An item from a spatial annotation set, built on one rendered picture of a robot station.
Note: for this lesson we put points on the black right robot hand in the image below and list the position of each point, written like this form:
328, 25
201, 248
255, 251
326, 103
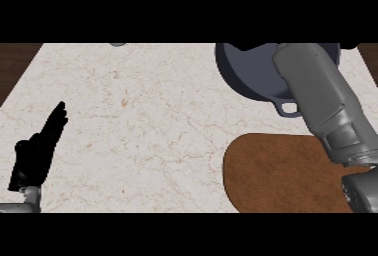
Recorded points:
251, 46

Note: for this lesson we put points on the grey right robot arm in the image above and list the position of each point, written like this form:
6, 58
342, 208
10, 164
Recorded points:
319, 100

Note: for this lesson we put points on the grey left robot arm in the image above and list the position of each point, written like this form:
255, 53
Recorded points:
26, 201

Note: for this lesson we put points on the small grey object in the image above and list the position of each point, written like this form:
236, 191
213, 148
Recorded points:
117, 44

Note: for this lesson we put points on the brown wooden cutting board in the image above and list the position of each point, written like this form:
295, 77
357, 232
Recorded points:
280, 173

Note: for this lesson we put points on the dark grey pot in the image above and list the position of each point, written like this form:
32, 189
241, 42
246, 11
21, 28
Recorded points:
251, 73

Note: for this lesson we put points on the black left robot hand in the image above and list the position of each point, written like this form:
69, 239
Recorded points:
40, 151

